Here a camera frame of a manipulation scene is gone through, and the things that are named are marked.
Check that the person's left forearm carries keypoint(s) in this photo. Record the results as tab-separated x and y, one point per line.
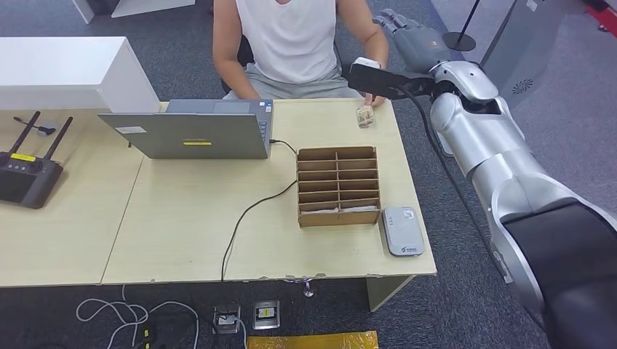
378	48

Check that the person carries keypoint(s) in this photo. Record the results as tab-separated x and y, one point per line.
289	38

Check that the brown card organizer box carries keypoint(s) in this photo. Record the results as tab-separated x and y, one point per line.
337	219

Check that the grey laptop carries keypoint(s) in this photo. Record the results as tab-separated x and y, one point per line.
193	135

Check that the grey card reader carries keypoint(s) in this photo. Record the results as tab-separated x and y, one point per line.
402	231

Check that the white furniture panel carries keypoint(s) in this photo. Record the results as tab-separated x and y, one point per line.
144	7

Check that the person's left hand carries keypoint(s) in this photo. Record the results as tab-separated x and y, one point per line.
375	100

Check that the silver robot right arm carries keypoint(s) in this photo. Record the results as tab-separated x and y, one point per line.
506	159

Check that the grey kiosk stand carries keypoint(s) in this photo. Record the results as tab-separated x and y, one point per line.
525	48

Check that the red floor mat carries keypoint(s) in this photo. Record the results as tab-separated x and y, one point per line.
605	19

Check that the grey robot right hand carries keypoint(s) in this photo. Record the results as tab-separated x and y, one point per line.
419	48

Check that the metal desk fitting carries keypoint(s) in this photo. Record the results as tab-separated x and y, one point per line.
308	289

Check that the person's right forearm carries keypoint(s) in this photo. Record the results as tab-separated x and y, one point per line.
231	77

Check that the metal floor socket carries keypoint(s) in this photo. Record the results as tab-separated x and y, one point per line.
226	320
266	315

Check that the black stanchion pole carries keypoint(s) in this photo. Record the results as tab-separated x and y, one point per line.
458	42

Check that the white counter block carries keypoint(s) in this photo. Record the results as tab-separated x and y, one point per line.
58	67

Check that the white room key card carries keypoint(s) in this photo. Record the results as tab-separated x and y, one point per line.
359	208
318	210

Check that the black office chair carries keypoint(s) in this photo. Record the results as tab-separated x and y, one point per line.
246	53

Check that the small black antenna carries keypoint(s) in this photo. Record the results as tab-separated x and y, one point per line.
36	126

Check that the beige desk leg panel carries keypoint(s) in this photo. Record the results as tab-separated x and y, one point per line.
385	289

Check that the black remote controller with antennas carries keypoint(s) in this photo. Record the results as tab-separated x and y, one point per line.
24	183

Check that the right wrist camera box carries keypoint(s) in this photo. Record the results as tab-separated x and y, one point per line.
381	82

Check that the yellow plastic sheet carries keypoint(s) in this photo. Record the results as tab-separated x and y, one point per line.
313	341

